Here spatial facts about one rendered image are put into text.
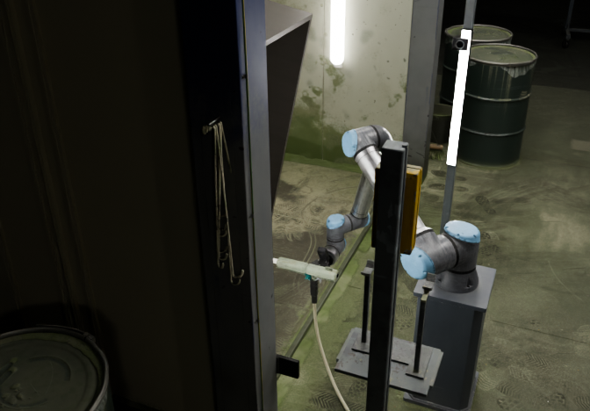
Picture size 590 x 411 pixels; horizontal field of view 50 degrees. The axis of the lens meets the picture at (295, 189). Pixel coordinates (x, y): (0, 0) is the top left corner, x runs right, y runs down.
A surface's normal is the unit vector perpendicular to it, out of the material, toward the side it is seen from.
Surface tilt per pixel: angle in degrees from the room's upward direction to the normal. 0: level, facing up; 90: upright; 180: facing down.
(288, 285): 0
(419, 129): 90
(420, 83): 90
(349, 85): 90
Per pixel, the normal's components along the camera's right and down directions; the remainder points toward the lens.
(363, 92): -0.39, 0.44
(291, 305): -0.01, -0.88
